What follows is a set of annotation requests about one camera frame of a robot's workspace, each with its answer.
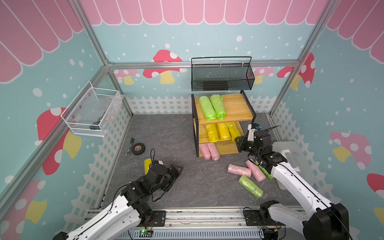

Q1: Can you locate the yellow trash bag roll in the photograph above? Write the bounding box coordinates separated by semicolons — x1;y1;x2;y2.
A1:
217;123;231;141
206;124;219;143
227;122;241;142
144;159;152;175

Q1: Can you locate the pink trash bag roll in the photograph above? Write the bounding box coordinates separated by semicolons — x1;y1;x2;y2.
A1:
228;164;252;178
207;143;220;161
246;160;267;183
199;144;211;160

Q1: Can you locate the green trash bag roll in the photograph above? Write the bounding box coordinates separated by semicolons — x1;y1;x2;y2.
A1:
199;96;217;121
257;164;274;180
210;94;227;120

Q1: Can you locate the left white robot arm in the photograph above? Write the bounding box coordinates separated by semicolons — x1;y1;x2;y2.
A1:
54;164;184;240

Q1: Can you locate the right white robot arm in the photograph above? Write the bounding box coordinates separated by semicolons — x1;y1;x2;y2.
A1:
235;130;352;240

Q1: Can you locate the green trash bag roll floor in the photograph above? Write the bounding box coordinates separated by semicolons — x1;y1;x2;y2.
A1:
238;175;264;198

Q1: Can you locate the black tape roll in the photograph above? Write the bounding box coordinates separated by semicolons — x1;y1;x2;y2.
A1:
131;143;146;156

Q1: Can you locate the translucent plastic storage box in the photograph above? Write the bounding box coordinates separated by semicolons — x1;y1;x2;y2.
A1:
272;142;315;186

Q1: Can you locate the green circuit board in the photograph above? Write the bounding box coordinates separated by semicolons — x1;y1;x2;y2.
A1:
139;229;154;238

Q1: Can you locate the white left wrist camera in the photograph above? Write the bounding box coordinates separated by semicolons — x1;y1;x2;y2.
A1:
150;160;164;168

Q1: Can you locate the wooden three-tier shelf black frame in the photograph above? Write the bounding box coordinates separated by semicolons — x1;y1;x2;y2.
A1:
191;90;257;157

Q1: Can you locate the green handled ratchet wrench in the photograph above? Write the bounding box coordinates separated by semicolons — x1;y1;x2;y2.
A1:
125;137;135;157

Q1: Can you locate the black wire mesh basket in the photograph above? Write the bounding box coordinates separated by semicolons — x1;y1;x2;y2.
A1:
191;56;255;92

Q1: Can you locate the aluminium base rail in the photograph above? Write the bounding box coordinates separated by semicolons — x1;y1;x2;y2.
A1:
83;206;331;240

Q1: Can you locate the white wire mesh basket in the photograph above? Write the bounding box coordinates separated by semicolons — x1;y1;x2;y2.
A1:
61;82;123;137

